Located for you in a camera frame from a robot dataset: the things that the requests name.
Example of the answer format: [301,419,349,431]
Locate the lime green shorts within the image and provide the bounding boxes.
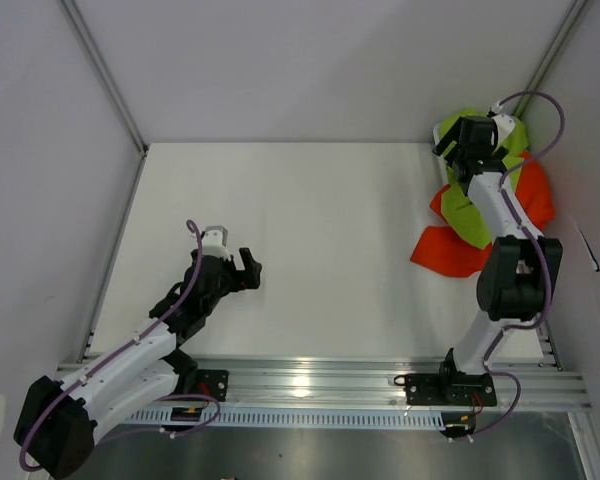
[440,117,529,250]

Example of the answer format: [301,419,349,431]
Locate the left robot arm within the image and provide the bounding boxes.
[14,247,262,479]

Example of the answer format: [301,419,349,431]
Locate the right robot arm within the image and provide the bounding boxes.
[434,114,563,405]

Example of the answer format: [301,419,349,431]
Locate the orange shorts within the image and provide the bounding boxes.
[410,161,555,278]

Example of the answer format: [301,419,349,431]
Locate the white plastic basket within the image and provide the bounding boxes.
[432,123,448,184]

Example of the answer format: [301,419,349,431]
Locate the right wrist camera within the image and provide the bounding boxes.
[488,101,516,147]

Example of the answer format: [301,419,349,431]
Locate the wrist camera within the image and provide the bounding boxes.
[202,225,231,261]
[488,101,516,147]

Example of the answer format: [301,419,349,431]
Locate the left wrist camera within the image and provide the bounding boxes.
[202,225,231,261]

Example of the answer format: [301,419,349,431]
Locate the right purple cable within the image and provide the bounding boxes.
[444,91,567,444]

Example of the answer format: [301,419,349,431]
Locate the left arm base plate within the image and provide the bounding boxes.
[174,369,230,402]

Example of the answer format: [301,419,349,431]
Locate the aluminium mounting rail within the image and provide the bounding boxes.
[54,355,594,414]

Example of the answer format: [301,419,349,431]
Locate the slotted cable duct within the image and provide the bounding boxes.
[125,406,445,431]

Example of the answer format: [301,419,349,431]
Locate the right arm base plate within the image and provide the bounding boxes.
[393,373,497,407]

